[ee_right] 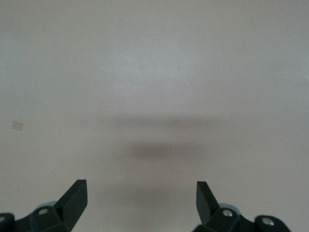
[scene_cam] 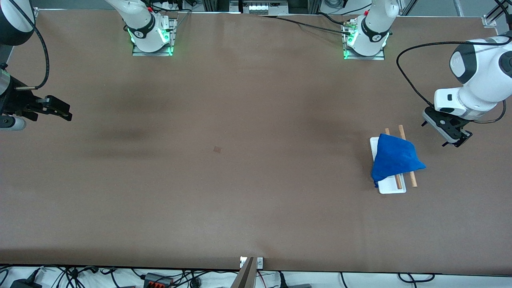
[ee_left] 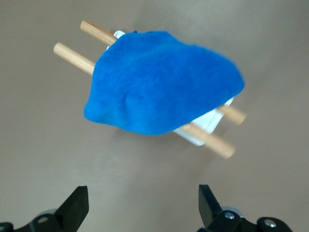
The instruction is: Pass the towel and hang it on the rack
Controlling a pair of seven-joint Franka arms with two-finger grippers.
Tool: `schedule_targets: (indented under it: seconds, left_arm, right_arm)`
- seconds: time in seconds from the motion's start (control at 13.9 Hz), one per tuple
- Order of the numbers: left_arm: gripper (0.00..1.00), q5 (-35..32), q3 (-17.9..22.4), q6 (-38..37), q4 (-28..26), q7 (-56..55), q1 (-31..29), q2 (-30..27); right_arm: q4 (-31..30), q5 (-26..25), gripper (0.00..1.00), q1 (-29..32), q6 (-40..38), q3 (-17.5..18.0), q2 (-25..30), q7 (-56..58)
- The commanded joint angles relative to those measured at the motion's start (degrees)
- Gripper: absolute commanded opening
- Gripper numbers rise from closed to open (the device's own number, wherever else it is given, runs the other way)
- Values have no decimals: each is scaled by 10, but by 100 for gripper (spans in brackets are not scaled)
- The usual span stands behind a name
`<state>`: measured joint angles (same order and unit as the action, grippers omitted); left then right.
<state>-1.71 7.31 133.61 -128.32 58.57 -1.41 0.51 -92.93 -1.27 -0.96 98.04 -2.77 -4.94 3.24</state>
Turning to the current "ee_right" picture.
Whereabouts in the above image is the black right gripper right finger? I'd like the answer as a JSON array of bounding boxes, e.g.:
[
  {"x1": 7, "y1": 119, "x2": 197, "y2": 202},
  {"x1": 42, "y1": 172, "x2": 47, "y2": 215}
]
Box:
[{"x1": 192, "y1": 181, "x2": 291, "y2": 232}]

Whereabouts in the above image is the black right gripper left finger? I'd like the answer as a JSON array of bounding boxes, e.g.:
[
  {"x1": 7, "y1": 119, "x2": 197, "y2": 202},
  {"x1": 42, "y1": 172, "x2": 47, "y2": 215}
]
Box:
[{"x1": 13, "y1": 179, "x2": 88, "y2": 232}]

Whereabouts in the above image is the small brown tape patch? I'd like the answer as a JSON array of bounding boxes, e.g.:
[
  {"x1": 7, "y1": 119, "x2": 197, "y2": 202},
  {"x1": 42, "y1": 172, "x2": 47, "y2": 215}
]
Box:
[{"x1": 12, "y1": 120, "x2": 25, "y2": 132}]

